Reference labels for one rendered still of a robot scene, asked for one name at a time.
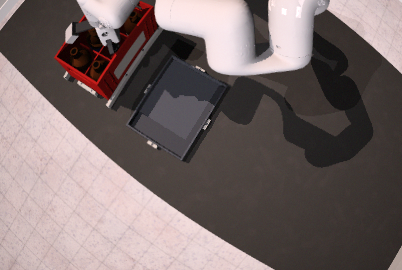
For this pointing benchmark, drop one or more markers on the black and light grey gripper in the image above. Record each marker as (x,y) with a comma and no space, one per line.
(108,38)

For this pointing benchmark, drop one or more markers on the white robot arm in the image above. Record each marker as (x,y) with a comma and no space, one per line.
(228,28)

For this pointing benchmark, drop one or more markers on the brown bottle with blue band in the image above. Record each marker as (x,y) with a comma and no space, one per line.
(93,40)

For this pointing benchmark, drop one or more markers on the brown round bottle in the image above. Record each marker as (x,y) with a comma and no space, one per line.
(96,65)

